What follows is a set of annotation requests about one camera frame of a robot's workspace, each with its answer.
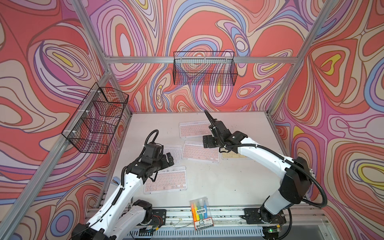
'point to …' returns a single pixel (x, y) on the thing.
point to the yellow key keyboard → (230, 154)
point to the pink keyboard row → (194, 150)
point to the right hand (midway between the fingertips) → (211, 143)
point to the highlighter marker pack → (201, 213)
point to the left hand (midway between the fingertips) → (169, 160)
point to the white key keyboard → (175, 150)
